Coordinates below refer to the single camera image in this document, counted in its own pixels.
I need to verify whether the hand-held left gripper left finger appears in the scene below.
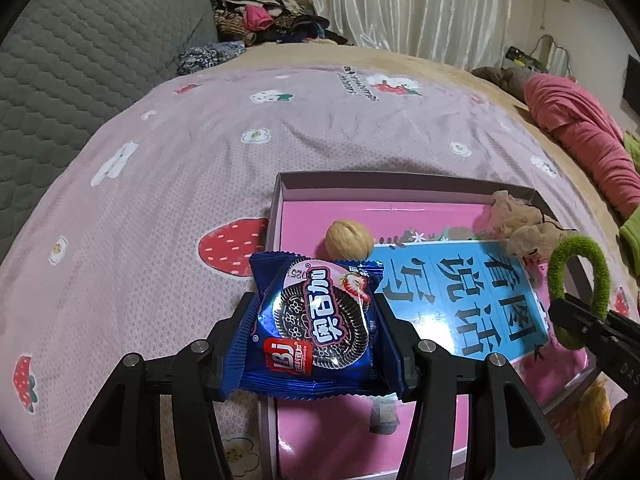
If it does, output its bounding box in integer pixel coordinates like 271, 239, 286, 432
55, 290, 256, 480

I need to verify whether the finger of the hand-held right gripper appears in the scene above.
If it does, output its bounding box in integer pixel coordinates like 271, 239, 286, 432
549, 304, 602, 362
555, 294, 640, 342

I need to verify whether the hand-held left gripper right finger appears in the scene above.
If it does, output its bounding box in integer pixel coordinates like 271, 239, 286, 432
372, 292, 576, 480

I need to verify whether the green fuzzy hair ring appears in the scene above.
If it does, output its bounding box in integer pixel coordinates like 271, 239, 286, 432
546, 235, 612, 351

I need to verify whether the yellow cake packet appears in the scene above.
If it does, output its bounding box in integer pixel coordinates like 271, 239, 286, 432
577, 380, 614, 456

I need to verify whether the blue cookie packet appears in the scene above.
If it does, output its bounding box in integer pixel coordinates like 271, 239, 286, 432
222, 250, 406, 401

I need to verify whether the beige dotted mesh scrunchie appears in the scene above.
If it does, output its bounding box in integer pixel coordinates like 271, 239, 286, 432
487, 190, 581, 261

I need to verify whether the walnut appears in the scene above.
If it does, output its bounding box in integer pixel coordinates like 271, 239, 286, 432
325, 218, 375, 261

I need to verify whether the grey shallow cardboard box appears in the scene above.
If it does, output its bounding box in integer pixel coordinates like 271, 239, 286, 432
257, 171, 601, 480

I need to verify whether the pink strawberry printed bedsheet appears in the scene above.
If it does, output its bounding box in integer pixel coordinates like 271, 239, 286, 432
0, 42, 608, 480

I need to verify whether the pink blanket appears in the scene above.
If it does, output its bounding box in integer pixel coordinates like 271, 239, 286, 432
522, 72, 640, 221

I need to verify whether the brown cloth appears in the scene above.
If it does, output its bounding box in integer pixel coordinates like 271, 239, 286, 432
471, 65, 531, 97

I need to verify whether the white metal chair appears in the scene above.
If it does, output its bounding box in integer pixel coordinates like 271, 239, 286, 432
532, 34, 576, 78

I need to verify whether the black green patterned item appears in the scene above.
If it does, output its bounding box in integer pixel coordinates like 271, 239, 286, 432
505, 46, 543, 68

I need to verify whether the blue patterned cloth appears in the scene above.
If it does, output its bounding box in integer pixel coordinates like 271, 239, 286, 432
177, 41, 248, 76

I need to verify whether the grey quilted headboard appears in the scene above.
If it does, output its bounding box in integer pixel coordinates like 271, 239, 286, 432
0, 0, 221, 261

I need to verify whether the pile of clothes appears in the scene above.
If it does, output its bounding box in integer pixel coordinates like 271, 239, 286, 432
212, 0, 346, 46

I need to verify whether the white curtain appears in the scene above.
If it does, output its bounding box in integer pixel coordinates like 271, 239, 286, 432
305, 0, 506, 68

